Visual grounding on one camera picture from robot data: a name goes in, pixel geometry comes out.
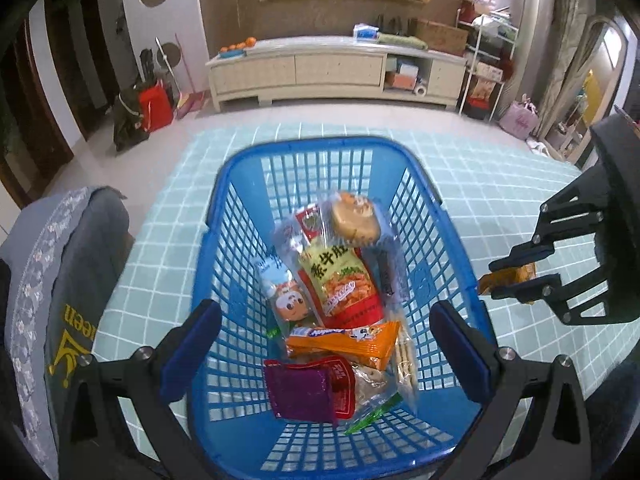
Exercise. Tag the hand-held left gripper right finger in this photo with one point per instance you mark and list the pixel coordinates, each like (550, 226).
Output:
(459, 355)

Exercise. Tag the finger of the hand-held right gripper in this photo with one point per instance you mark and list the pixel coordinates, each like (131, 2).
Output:
(520, 255)
(525, 290)

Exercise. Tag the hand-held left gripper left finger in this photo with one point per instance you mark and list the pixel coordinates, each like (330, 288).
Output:
(192, 355)

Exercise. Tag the clear packet green label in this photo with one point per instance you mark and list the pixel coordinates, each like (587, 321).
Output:
(370, 382)

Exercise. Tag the light blue cartoon packet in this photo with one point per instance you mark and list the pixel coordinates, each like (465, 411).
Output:
(285, 300)

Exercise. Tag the purple snack packet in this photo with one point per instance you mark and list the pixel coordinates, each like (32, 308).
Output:
(300, 390)

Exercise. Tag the orange cartoon snack packet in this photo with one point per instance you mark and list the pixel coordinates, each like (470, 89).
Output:
(345, 342)

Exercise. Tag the red snack packet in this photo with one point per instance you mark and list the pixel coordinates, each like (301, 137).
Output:
(340, 280)

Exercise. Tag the round cake packet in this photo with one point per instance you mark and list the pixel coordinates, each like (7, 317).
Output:
(352, 220)

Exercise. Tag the blue plastic basket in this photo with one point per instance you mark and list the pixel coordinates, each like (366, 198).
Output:
(320, 145)

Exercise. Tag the white slipper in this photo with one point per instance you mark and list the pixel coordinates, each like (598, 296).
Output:
(543, 150)
(532, 145)

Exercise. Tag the teal checked tablecloth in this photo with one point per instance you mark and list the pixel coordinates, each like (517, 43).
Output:
(165, 240)

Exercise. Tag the pink bag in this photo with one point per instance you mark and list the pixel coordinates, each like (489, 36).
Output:
(520, 120)

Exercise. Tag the arched standing mirror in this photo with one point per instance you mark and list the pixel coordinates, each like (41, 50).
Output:
(600, 75)

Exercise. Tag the grey covered chair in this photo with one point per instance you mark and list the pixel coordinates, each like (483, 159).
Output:
(50, 280)

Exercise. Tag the orange printed box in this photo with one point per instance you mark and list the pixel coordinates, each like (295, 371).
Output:
(482, 90)

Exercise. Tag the patterned curtain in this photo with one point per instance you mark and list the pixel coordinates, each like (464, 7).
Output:
(567, 50)

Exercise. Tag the white carton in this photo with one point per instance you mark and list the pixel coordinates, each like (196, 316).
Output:
(489, 71)

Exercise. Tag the dark red hanging cloth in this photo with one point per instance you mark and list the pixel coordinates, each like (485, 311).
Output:
(507, 67)

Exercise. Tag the white paper roll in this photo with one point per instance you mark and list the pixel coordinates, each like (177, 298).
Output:
(420, 89)

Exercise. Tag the standing air conditioner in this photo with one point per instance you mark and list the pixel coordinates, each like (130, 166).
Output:
(537, 20)

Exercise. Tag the white shelf rack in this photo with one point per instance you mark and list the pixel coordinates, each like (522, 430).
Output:
(481, 40)

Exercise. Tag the light blue box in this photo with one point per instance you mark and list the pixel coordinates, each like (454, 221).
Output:
(408, 67)

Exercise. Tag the brown cardboard box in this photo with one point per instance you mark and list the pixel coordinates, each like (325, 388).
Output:
(442, 37)

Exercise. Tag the black bag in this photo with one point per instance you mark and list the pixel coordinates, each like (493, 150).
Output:
(127, 122)

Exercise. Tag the green folded cloth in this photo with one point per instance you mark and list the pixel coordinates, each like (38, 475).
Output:
(402, 41)

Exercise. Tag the pink broom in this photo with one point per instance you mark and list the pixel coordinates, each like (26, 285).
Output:
(187, 105)

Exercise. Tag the red bag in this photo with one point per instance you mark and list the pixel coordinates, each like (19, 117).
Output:
(156, 107)

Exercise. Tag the row of dark bottles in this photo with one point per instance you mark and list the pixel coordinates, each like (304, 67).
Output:
(395, 24)

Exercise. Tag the cream TV cabinet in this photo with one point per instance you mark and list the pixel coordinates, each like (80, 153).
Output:
(330, 70)

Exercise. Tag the blue white tissue box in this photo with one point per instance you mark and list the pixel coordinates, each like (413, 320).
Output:
(365, 32)

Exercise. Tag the black upright case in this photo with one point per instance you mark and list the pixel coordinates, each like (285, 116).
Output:
(147, 65)

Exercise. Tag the white mop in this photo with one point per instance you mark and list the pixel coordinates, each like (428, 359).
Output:
(165, 62)

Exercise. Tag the dark wooden door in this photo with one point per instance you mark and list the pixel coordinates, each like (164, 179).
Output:
(20, 110)
(70, 65)

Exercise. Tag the blue plate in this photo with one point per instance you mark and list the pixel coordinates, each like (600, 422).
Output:
(232, 54)

